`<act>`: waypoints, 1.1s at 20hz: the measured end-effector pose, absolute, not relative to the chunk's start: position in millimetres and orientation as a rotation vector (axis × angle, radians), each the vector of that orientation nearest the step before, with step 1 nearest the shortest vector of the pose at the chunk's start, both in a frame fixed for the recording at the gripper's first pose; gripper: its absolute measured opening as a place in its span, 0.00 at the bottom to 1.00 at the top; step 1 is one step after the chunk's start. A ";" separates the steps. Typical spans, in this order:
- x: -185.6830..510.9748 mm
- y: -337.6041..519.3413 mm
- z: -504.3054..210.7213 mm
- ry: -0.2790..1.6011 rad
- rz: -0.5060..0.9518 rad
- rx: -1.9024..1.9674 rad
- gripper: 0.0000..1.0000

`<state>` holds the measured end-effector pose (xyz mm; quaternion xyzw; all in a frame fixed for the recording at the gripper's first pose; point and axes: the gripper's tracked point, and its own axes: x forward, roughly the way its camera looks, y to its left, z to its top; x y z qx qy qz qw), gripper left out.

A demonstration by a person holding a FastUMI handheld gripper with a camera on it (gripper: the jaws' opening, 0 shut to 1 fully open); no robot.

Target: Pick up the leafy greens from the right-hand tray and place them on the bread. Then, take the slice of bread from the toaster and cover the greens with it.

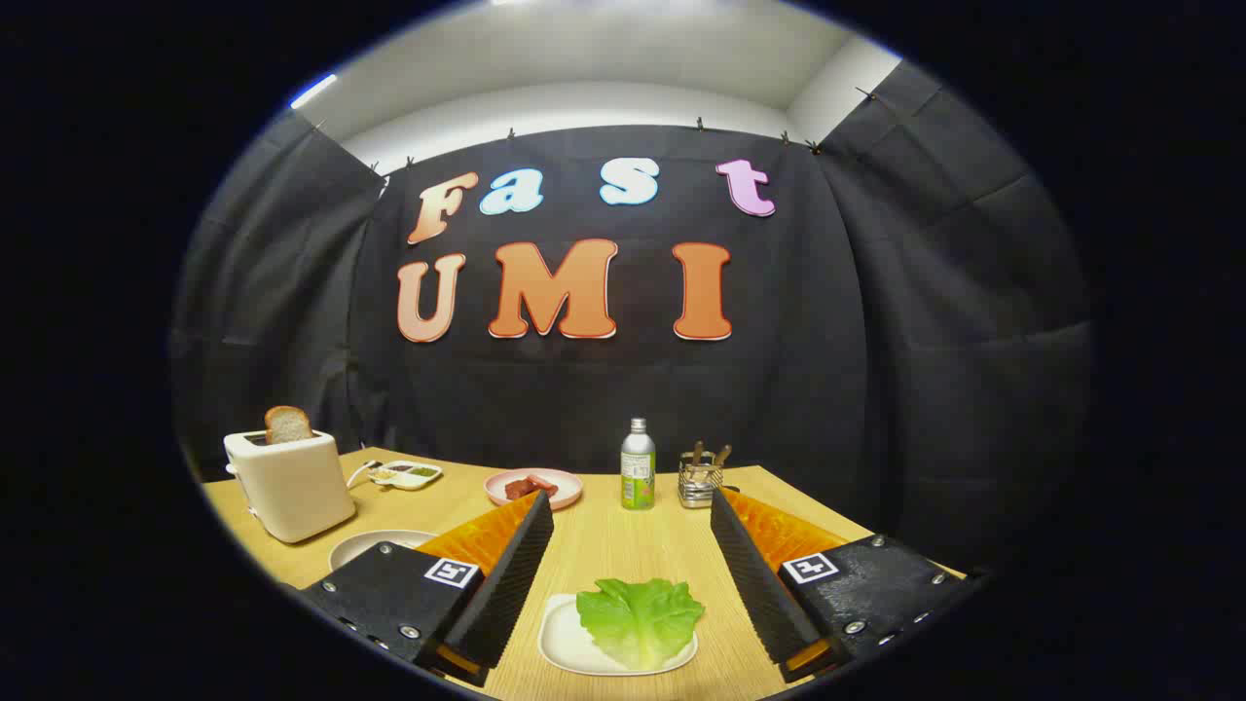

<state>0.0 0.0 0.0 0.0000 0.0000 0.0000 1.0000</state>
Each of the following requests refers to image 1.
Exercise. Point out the white compartment tray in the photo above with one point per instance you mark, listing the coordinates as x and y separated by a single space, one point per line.
409 475

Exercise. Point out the green lettuce leaf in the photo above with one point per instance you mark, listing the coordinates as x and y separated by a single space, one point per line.
638 618

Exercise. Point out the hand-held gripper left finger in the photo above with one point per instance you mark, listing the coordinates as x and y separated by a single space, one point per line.
516 574

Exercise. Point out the brown crust bread slice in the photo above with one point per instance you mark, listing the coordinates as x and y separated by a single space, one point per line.
288 425

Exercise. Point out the white round plate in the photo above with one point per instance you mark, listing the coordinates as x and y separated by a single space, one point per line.
365 547

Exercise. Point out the white toaster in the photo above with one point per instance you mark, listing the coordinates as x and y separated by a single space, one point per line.
292 487

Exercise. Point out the brown meat piece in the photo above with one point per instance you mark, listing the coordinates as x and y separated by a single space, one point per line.
526 487

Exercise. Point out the black backdrop cloth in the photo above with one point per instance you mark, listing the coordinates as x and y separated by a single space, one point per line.
604 389

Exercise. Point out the white square plate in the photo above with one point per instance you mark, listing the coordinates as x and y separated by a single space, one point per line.
560 643

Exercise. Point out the pink plate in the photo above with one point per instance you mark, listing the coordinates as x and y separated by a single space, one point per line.
567 495

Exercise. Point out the green label metal bottle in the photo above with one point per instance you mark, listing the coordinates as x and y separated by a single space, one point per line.
638 472

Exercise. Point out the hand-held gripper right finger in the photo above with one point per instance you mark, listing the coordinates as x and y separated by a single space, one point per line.
754 574

